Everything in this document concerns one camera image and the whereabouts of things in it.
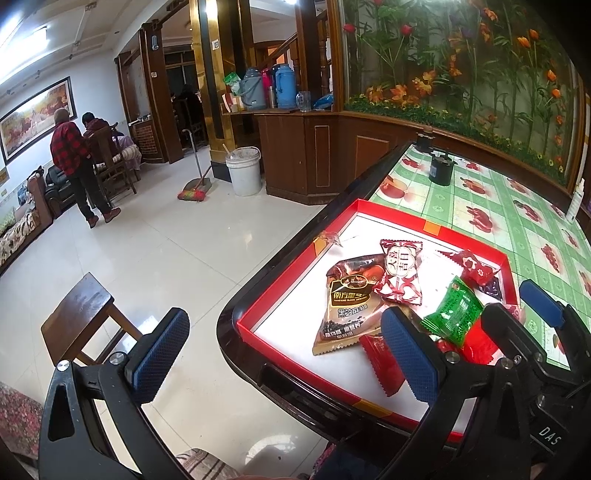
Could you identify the grey-blue kettle flask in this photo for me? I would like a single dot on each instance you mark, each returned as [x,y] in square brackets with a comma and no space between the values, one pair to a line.
[253,90]

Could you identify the white plastic bucket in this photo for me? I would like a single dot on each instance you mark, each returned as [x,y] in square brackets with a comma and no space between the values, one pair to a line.
[244,170]

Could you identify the small plain red snack packet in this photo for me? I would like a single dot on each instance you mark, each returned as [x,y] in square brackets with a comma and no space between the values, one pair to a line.
[381,364]

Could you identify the dark purple snack packet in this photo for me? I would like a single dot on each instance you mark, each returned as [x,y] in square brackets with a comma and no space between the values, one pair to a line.
[491,287]

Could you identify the striped grey cushion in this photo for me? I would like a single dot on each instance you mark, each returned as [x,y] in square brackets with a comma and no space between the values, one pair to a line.
[207,466]

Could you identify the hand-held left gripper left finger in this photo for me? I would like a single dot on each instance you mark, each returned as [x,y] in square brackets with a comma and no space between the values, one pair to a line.
[157,355]

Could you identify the wooden stool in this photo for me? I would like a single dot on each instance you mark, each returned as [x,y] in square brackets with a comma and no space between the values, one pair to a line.
[78,304]

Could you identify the red white heart-pattern snack packet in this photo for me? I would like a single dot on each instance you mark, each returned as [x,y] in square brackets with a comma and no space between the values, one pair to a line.
[399,272]

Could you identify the red cardboard box tray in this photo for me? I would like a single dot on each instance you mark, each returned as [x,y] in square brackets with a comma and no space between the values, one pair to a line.
[295,300]

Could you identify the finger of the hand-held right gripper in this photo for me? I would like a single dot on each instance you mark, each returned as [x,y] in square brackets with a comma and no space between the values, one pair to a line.
[540,300]
[512,332]

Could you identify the blue thermos flask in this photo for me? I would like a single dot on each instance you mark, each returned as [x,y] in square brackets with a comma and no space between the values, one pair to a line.
[285,87]

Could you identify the small black container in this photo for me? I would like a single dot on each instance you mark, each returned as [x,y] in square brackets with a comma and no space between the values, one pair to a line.
[425,142]

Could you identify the patterned sofa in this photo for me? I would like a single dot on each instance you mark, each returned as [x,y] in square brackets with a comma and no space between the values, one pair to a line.
[18,230]

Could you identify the brown sesame snack packet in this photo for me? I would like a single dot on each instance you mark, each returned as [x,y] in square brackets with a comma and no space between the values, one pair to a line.
[346,304]

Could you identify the green snack packet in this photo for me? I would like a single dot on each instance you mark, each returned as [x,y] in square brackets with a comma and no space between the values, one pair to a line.
[455,309]

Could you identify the black jar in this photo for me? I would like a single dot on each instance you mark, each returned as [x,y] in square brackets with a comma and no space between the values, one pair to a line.
[441,170]

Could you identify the broom with dustpan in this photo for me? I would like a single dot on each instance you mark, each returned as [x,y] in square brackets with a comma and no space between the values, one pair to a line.
[194,194]

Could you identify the red white-flower snack packet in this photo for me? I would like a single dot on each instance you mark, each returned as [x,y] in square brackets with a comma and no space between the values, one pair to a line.
[471,267]

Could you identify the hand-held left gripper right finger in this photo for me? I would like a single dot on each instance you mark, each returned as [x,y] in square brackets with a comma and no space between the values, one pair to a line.
[411,355]

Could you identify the patterned floor rug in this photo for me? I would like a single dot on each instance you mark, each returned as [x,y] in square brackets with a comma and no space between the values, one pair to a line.
[18,415]

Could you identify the green fruit-print tablecloth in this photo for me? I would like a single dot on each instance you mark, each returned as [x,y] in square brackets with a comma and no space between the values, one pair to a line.
[498,207]

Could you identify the blue plastic item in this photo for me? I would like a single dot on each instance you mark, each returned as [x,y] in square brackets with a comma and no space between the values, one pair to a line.
[323,101]

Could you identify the wooden chair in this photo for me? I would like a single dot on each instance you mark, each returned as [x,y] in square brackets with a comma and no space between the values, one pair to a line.
[115,170]

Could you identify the clear plastic wrapper scrap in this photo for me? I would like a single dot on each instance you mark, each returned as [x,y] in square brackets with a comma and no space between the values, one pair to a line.
[330,238]

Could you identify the green plastic bag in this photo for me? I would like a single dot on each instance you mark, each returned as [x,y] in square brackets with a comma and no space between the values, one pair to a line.
[232,83]

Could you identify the pink white snack packet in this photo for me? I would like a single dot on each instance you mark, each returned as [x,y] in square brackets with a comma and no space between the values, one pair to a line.
[511,310]

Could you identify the white spray bottle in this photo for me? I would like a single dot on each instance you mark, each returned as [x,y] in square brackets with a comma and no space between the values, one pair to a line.
[576,201]

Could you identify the framed wall painting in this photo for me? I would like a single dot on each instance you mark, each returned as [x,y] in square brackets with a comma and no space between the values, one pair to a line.
[32,115]

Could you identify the artificial flower glass display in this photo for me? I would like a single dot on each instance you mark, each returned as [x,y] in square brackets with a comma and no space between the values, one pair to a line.
[461,69]

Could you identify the pink thermos flask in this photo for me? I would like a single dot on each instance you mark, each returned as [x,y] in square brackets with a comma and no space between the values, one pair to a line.
[267,87]

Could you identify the black armchair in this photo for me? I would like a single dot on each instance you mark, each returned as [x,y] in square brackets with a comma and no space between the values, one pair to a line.
[57,189]

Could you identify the wooden counter cabinet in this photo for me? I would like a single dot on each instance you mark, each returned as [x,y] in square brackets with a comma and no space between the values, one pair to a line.
[323,147]

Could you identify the glass mug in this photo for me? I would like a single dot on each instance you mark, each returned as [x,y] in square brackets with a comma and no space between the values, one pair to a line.
[304,102]

